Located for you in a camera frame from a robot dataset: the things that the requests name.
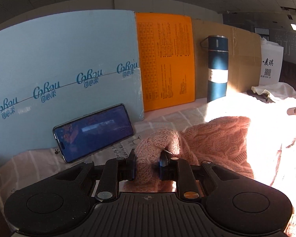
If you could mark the white folded cloth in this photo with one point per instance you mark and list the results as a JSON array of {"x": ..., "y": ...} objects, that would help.
[{"x": 276, "y": 92}]

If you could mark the blue thermos bottle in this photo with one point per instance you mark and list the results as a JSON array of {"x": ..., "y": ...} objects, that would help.
[{"x": 218, "y": 59}]

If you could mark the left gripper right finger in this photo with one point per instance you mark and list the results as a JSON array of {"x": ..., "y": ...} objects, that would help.
[{"x": 185, "y": 176}]

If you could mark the small dark grey cloth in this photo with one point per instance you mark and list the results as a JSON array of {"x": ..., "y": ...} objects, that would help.
[{"x": 263, "y": 97}]

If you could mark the brown cardboard box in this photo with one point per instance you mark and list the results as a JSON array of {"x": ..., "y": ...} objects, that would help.
[{"x": 244, "y": 50}]

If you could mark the white printed tote bag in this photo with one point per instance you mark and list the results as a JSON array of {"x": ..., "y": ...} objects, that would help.
[{"x": 271, "y": 62}]

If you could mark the black smartphone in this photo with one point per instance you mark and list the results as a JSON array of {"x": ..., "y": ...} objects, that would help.
[{"x": 91, "y": 133}]

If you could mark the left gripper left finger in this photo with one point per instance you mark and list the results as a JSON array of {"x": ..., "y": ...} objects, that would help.
[{"x": 115, "y": 170}]

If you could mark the pink knitted sweater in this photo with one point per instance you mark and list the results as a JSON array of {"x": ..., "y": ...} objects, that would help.
[{"x": 241, "y": 133}]

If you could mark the black sofa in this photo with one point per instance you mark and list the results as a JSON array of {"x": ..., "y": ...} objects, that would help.
[{"x": 288, "y": 74}]

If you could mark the light blue tissue carton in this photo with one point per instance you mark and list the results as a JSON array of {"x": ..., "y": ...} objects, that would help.
[{"x": 61, "y": 67}]

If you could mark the orange printed box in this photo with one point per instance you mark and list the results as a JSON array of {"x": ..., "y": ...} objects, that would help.
[{"x": 167, "y": 59}]

